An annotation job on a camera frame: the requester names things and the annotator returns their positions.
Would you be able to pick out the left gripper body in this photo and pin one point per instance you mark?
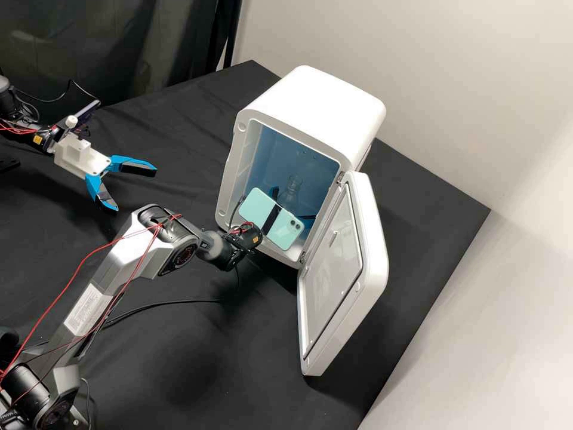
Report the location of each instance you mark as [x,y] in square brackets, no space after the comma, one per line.
[87,162]

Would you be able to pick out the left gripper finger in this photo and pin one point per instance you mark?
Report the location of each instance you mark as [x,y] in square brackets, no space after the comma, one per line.
[134,166]
[100,192]

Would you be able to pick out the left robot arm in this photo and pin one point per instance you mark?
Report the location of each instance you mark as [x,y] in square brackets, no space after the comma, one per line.
[9,105]

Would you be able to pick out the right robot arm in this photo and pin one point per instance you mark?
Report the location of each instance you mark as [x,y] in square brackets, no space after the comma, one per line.
[134,251]

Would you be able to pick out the clear flask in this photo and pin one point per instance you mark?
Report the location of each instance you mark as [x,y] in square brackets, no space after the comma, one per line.
[294,190]

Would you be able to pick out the white incubator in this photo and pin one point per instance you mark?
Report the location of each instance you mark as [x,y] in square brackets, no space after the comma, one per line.
[322,112]

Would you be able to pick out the incubator door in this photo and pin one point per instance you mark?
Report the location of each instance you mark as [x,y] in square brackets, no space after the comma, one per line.
[340,277]

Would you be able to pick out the left wrist camera phone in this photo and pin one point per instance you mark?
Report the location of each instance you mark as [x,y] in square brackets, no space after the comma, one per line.
[71,120]

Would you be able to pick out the wrist camera phone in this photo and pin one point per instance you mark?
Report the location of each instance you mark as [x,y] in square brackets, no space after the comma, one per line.
[71,120]
[286,228]

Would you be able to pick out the right wrist camera phone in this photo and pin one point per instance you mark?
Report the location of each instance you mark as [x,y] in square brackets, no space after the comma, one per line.
[286,228]

